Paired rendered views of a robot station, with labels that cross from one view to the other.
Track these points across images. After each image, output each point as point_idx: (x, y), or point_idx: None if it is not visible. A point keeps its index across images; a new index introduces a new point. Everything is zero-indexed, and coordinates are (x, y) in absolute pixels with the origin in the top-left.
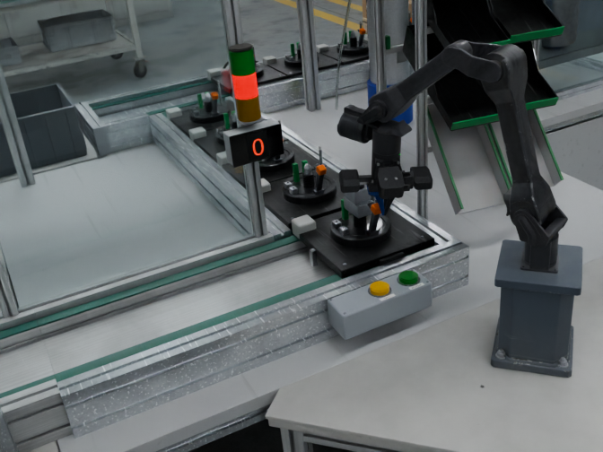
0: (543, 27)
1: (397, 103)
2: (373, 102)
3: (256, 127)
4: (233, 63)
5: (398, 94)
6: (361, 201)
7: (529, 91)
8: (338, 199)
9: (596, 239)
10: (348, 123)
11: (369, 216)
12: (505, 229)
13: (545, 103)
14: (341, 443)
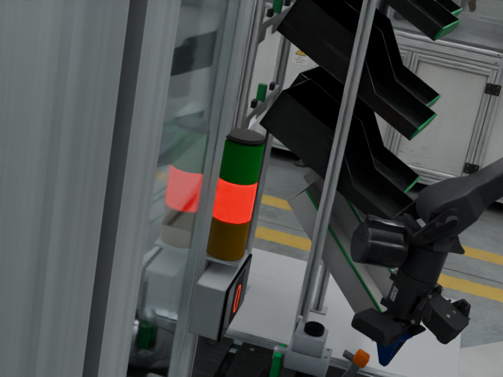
0: (416, 95)
1: (477, 211)
2: (448, 212)
3: (232, 266)
4: (245, 164)
5: (478, 198)
6: (322, 351)
7: (386, 170)
8: (197, 354)
9: (430, 336)
10: (384, 243)
11: (293, 371)
12: (343, 345)
13: (413, 185)
14: None
